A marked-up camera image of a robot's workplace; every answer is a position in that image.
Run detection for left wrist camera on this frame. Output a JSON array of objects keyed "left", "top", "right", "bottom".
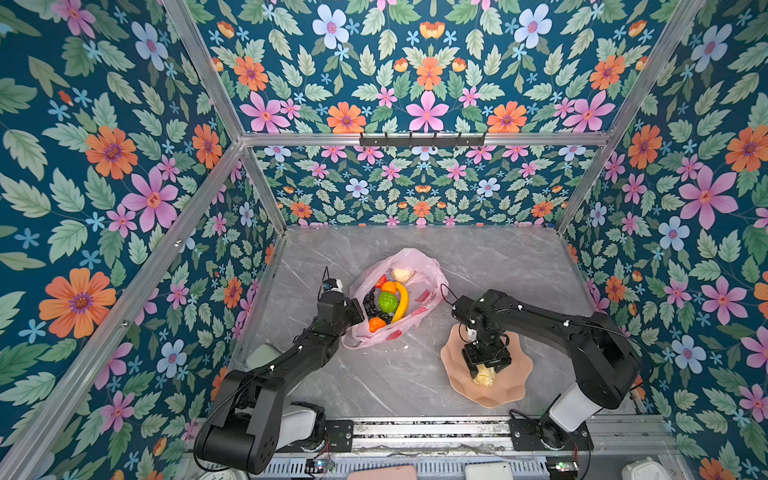
[{"left": 322, "top": 278, "right": 344, "bottom": 293}]

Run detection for green fake custard apple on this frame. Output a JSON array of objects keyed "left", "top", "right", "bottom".
[{"left": 378, "top": 292, "right": 399, "bottom": 314}]

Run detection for orange fake fruit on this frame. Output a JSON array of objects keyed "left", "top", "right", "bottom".
[
  {"left": 368, "top": 317, "right": 387, "bottom": 333},
  {"left": 381, "top": 281, "right": 398, "bottom": 294}
]

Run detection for pale round fake fruit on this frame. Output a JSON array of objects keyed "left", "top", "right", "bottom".
[{"left": 391, "top": 268, "right": 415, "bottom": 284}]

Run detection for dark purple fake grapes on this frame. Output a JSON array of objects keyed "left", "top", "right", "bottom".
[{"left": 363, "top": 290, "right": 392, "bottom": 324}]

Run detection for red fake fruit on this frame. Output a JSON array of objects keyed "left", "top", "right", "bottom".
[{"left": 374, "top": 275, "right": 388, "bottom": 289}]

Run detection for black hook rail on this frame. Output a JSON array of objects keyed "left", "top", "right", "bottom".
[{"left": 358, "top": 132, "right": 486, "bottom": 149}]

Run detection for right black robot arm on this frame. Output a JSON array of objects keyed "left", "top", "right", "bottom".
[{"left": 451, "top": 290, "right": 641, "bottom": 450}]

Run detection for white clock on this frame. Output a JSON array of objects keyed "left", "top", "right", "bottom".
[{"left": 199, "top": 469, "right": 249, "bottom": 480}]

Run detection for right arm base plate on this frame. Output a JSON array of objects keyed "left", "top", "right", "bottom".
[{"left": 508, "top": 412, "right": 594, "bottom": 452}]

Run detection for beige fake potato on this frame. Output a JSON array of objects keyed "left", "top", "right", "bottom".
[{"left": 473, "top": 364, "right": 496, "bottom": 388}]

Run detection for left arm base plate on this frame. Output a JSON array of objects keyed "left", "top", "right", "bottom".
[{"left": 277, "top": 420, "right": 355, "bottom": 454}]

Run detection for green rectangular container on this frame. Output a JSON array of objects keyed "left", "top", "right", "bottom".
[{"left": 245, "top": 344, "right": 281, "bottom": 371}]

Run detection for pink plastic bag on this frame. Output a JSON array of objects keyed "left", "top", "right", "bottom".
[{"left": 343, "top": 248, "right": 448, "bottom": 349}]

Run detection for pink flower-shaped plate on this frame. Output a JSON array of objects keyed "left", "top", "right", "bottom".
[{"left": 440, "top": 324, "right": 533, "bottom": 408}]

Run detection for yellow fake banana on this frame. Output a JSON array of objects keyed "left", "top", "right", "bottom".
[{"left": 392, "top": 282, "right": 410, "bottom": 323}]

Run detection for white round device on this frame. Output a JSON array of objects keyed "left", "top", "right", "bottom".
[{"left": 621, "top": 457, "right": 672, "bottom": 480}]

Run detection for white box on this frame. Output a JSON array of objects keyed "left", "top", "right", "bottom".
[{"left": 464, "top": 462, "right": 514, "bottom": 480}]

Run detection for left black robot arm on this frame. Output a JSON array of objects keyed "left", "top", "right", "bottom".
[{"left": 193, "top": 291, "right": 363, "bottom": 474}]

